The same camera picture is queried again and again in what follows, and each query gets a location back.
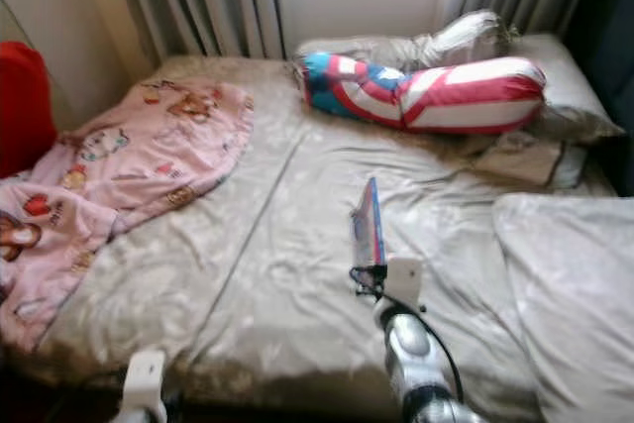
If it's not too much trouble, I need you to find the colourful comic book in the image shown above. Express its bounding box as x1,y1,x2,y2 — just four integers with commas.
349,177,387,295

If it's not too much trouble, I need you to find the large grey floral pillow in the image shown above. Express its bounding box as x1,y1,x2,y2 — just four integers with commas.
493,192,634,423

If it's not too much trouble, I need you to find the pink cartoon blanket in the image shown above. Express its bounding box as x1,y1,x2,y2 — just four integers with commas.
0,79,254,355

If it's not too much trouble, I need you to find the bed with grey floral sheet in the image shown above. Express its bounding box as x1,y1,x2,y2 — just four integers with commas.
10,35,634,423

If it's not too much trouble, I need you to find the folded grey floral cloth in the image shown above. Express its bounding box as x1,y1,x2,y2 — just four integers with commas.
471,131,590,189

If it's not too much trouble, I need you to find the red white blue bolster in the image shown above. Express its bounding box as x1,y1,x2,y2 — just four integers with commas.
297,52,548,135

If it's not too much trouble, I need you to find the knotted grey floral bolster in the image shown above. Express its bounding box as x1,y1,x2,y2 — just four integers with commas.
297,9,516,72

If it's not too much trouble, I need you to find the thick red cushion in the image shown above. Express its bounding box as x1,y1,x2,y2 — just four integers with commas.
0,42,58,181

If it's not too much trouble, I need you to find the dark grey padded headboard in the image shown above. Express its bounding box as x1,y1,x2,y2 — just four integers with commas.
560,0,634,196

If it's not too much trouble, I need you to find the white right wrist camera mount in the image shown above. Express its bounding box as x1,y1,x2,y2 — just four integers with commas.
384,257,425,307

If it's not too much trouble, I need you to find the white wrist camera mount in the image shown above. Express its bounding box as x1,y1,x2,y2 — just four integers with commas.
384,257,425,307
121,349,167,414

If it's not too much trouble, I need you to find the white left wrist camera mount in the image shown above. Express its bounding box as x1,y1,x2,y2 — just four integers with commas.
121,349,167,414

